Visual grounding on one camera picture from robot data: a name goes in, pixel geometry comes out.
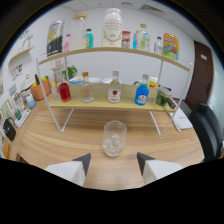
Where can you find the small clear bottle dark cap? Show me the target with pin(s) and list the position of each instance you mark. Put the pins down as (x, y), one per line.
(158, 47)

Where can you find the blue liquid bottle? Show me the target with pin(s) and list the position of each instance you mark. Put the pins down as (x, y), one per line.
(141, 96)

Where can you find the small teal bottle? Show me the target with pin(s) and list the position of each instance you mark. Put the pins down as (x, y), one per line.
(89, 39)

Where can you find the slim blue bottle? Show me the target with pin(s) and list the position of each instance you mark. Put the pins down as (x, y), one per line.
(134, 41)

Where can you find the brown door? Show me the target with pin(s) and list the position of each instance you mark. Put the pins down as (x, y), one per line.
(201, 73)

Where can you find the large white milk bottle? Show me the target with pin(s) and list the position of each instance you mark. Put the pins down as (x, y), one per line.
(112, 30)

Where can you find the green potted plant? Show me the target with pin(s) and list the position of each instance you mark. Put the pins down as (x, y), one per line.
(72, 71)

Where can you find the clear bottle orange cap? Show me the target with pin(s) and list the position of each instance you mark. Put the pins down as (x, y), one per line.
(87, 91)

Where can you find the white tray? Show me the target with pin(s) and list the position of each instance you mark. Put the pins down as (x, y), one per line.
(22, 119)

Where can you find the ceiling air vent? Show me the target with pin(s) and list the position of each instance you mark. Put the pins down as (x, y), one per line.
(151, 8)

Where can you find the wooden wall shelf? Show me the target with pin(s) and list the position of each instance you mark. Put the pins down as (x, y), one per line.
(20, 54)

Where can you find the clear bottle green cap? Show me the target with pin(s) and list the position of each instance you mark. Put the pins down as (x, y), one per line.
(143, 39)

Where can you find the orange pot with fruit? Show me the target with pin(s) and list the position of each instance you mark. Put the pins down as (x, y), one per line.
(40, 91)

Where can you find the white metal wood shelf rack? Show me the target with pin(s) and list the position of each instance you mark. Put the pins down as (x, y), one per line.
(100, 104)

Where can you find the small pink bottle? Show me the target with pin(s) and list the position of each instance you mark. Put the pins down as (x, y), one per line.
(67, 45)

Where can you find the small red white can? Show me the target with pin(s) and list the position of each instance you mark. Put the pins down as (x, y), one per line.
(126, 40)

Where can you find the red liquid bottle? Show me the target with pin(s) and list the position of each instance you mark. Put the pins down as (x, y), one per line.
(64, 92)

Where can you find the blue rimmed bowl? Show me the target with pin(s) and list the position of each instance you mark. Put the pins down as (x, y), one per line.
(76, 80)

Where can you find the black handbag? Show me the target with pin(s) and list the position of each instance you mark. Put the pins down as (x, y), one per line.
(9, 130)

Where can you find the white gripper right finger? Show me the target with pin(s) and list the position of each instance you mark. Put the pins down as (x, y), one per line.
(156, 169)

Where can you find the small green bottle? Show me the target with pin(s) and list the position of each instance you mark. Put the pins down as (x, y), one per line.
(18, 114)

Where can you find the clear bottle red label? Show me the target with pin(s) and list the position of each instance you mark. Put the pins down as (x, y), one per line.
(114, 93)

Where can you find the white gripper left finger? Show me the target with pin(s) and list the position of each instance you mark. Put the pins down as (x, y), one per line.
(68, 170)

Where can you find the small light blue bottle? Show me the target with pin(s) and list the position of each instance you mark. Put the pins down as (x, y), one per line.
(31, 101)

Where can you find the white notebook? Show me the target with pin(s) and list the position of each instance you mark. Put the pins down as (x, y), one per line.
(181, 119)

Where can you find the black chair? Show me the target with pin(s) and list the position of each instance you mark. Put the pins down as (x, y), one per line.
(208, 130)

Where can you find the glass jar cork lid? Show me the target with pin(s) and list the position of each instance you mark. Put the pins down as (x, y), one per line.
(78, 33)

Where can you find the clear glass with ice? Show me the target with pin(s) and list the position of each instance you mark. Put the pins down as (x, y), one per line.
(114, 140)

